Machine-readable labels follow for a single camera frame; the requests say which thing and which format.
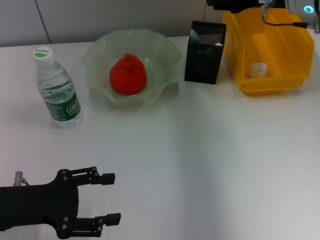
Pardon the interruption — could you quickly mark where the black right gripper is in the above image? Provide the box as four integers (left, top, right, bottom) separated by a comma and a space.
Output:
206, 0, 288, 14

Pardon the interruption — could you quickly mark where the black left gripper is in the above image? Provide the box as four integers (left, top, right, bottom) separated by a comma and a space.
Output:
0, 166, 122, 240

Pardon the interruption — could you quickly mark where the mint green pen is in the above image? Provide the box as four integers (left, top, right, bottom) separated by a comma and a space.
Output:
198, 41, 224, 55

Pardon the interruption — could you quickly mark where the grey marker pen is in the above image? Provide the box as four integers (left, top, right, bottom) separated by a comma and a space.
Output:
189, 28, 204, 45

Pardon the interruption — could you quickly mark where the white paper ball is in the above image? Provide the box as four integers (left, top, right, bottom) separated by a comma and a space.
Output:
246, 62, 269, 78

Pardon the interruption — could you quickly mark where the clear green-label water bottle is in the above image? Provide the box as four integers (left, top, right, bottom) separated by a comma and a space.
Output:
32, 46, 84, 130

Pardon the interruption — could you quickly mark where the orange knitted toy fruit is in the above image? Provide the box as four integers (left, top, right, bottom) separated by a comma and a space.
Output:
109, 52, 148, 96

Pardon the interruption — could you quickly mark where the black mesh pen holder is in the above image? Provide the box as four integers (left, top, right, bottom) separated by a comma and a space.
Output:
184, 20, 227, 85

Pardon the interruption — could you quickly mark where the yellow plastic storage bin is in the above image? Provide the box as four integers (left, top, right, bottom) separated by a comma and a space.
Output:
222, 7, 316, 97

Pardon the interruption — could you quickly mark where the pale green wavy glass bowl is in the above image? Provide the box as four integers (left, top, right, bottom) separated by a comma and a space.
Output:
82, 28, 184, 105

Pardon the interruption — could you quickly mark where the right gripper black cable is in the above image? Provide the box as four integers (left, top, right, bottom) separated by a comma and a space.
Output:
259, 4, 320, 35

